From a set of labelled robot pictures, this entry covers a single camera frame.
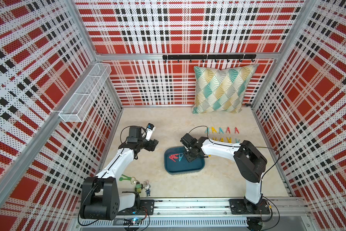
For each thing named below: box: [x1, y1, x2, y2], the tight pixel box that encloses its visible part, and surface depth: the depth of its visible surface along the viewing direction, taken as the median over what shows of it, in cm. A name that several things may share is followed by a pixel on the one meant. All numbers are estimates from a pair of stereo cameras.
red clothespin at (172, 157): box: [168, 153, 179, 163], surface depth 92 cm
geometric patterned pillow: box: [191, 64, 259, 115], surface depth 95 cm
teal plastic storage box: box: [163, 146, 206, 176], surface depth 91 cm
